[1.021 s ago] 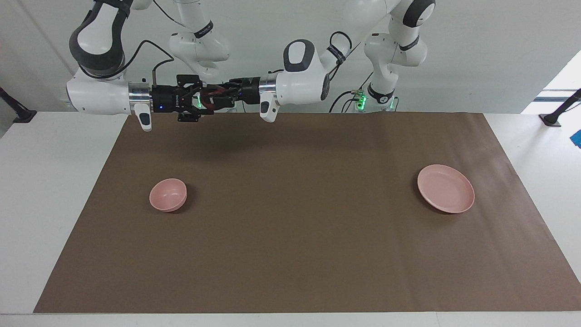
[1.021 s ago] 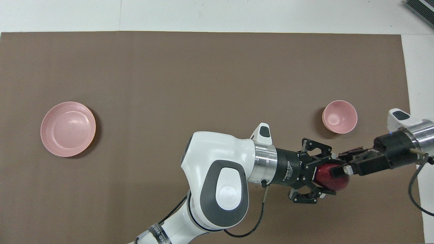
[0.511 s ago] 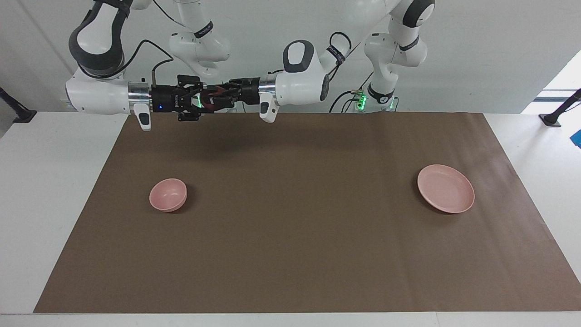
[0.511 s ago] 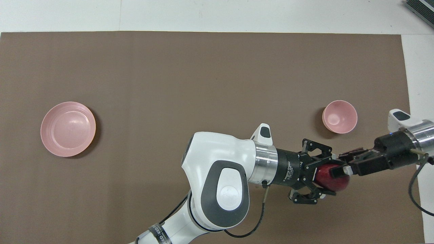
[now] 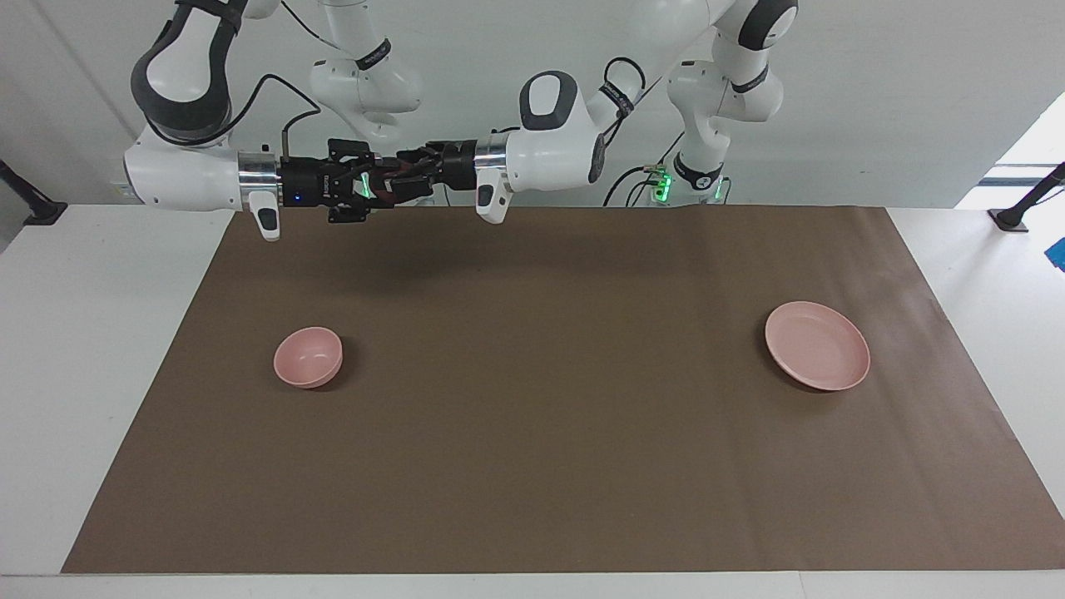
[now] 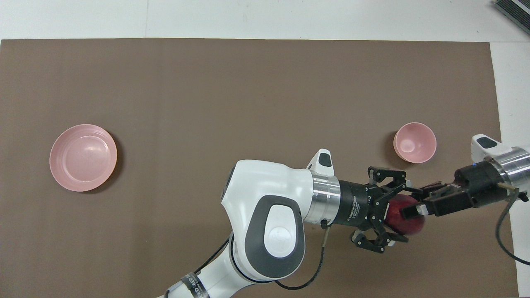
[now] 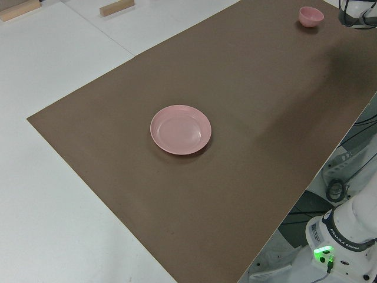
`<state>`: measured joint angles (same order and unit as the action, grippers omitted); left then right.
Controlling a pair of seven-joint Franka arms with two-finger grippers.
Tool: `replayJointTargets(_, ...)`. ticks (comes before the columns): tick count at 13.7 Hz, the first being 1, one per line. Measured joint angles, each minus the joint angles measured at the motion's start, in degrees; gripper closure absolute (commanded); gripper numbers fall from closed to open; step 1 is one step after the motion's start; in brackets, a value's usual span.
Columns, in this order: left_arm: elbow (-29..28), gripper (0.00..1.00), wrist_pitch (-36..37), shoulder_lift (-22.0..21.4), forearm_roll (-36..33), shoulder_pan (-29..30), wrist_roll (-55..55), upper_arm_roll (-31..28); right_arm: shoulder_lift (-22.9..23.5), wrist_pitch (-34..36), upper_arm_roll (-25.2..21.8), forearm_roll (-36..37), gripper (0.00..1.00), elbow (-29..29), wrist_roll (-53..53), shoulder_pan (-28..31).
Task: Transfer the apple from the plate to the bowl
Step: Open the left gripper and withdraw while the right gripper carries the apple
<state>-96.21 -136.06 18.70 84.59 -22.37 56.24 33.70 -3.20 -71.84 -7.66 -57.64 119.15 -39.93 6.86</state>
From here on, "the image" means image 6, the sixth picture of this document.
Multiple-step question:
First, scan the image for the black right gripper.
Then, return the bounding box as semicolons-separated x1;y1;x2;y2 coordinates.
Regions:
402;161;509;220

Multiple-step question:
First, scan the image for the brown table mat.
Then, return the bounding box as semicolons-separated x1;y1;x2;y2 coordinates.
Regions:
0;38;519;298

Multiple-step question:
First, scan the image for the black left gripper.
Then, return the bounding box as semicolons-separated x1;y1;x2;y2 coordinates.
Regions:
337;166;423;254

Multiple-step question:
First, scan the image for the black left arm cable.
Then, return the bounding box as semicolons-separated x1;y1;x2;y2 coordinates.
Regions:
273;219;332;290

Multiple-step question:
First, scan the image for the grey ribbed device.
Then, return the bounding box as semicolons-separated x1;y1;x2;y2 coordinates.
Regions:
495;0;530;24

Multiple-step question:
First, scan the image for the dark red apple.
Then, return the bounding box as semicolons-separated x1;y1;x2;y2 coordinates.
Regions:
384;195;426;236

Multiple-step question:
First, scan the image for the pink bowl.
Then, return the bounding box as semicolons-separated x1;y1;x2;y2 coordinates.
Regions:
393;122;437;164

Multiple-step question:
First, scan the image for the pink plate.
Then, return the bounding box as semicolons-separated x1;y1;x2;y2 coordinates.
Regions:
49;124;118;192

